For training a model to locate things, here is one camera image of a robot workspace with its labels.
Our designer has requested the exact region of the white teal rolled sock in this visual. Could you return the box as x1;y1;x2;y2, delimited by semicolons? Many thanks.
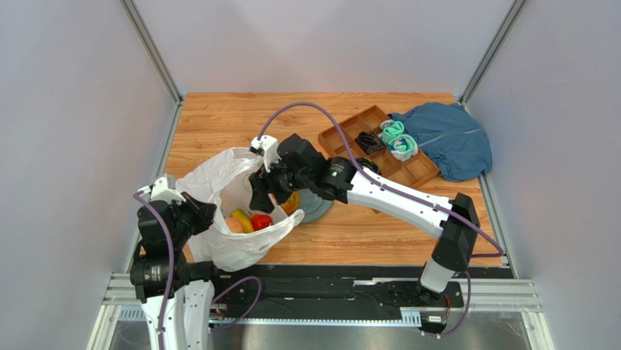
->
388;134;418;162

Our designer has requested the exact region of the right aluminium frame post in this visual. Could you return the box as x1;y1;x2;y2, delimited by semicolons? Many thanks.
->
458;0;529;108

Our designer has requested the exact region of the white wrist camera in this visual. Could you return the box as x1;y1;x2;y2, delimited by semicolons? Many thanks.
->
249;135;281;173
137;173;186;204

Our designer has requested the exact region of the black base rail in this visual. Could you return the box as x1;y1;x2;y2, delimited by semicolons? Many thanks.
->
130;262;515;336

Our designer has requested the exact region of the pineapple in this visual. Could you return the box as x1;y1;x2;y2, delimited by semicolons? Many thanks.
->
280;191;300;215

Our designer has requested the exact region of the aluminium frame post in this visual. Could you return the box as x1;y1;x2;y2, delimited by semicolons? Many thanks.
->
120;0;184;105
458;0;529;108

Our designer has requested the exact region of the grey plate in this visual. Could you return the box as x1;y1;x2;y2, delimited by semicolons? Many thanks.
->
295;190;334;225

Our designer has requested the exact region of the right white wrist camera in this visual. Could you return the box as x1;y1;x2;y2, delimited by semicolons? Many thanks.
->
249;135;281;173

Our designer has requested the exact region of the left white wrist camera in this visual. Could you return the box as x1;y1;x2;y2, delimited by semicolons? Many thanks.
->
137;173;186;204

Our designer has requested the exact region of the mint green rolled sock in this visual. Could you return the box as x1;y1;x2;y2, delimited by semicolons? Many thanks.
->
379;120;405;145

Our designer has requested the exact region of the blue garment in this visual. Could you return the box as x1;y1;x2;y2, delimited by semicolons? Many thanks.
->
388;102;493;182

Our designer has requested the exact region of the wooden compartment tray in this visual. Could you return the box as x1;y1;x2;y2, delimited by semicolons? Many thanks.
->
318;105;440;190

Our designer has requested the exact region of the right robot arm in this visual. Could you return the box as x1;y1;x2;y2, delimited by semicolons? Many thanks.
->
249;134;479;305

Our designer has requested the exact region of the white plastic bag lemon print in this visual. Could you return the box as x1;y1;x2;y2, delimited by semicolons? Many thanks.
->
176;147;305;272

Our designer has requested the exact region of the yellow green papaya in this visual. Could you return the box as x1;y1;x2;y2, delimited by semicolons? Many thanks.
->
230;209;254;233

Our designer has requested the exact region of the dark blue yellow rolled sock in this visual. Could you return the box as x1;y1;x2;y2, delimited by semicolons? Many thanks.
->
356;157;381;175

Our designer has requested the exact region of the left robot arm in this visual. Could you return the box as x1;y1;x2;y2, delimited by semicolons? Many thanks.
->
130;192;219;349

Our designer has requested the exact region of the peach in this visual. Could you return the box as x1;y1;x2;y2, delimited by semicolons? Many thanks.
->
225;217;244;233

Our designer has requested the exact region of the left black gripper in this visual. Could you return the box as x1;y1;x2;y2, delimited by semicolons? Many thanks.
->
167;190;216;246

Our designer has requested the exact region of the left aluminium frame post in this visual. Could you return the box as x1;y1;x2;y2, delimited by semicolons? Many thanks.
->
120;0;184;105

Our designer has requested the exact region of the black rolled sock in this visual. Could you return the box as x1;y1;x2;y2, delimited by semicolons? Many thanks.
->
355;131;386;155

